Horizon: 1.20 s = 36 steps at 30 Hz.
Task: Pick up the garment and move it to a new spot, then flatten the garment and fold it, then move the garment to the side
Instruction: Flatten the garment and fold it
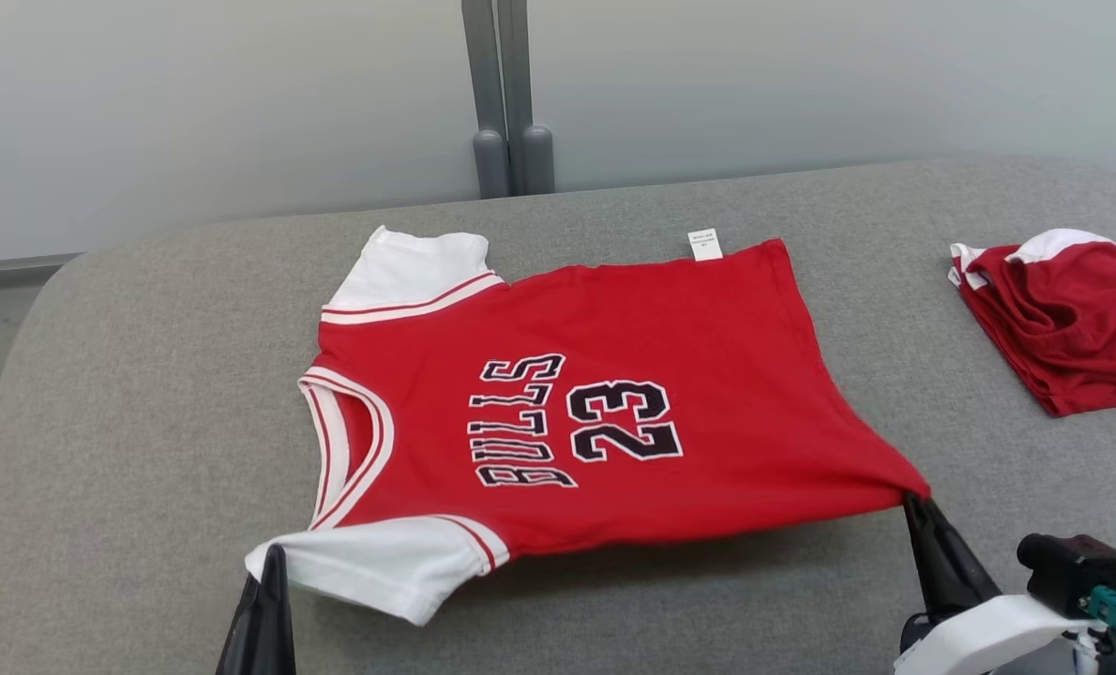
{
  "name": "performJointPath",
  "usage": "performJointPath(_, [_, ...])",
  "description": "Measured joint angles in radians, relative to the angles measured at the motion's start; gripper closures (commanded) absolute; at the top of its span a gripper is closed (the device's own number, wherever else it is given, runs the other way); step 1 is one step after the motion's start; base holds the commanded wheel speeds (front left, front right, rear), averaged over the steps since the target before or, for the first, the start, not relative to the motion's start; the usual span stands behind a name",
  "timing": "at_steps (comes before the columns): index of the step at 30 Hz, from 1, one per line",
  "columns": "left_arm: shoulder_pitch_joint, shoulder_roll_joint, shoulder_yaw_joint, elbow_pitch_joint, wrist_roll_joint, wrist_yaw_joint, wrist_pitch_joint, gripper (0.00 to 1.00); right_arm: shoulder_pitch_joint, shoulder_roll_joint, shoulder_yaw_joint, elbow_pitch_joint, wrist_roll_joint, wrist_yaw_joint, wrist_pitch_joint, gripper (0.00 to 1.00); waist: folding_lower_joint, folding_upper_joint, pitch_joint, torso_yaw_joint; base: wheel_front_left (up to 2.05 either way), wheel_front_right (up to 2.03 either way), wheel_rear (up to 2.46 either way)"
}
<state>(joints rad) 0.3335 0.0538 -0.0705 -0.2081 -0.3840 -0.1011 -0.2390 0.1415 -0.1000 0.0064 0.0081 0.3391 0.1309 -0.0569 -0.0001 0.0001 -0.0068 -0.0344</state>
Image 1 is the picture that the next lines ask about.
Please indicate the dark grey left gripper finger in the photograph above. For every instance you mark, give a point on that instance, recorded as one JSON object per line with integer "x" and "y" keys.
{"x": 244, "y": 647}
{"x": 278, "y": 637}

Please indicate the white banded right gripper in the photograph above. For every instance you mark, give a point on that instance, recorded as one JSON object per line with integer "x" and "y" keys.
{"x": 980, "y": 633}

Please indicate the red shorts with white stripe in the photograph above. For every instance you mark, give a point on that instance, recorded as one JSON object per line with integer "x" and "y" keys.
{"x": 1074, "y": 328}

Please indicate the red Bulls 23 jersey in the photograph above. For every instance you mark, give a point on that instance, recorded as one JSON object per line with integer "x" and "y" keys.
{"x": 727, "y": 375}

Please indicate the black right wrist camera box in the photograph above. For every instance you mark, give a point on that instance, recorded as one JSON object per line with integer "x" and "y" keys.
{"x": 1074, "y": 572}

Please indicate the grey baseboard rail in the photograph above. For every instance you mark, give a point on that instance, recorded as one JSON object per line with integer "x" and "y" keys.
{"x": 14, "y": 272}

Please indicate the grey aluminium partition post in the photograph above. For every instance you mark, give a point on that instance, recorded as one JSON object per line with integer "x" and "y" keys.
{"x": 530, "y": 94}
{"x": 485, "y": 94}

